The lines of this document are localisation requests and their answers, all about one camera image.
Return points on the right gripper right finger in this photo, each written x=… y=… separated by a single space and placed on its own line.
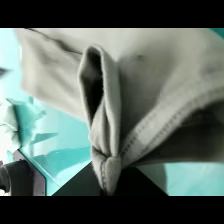
x=141 y=183

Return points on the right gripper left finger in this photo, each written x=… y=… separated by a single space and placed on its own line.
x=83 y=183

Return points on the beige T-shirt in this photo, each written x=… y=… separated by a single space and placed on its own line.
x=156 y=86

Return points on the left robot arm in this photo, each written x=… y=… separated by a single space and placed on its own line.
x=20 y=178

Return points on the white garment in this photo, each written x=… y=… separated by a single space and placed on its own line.
x=13 y=123

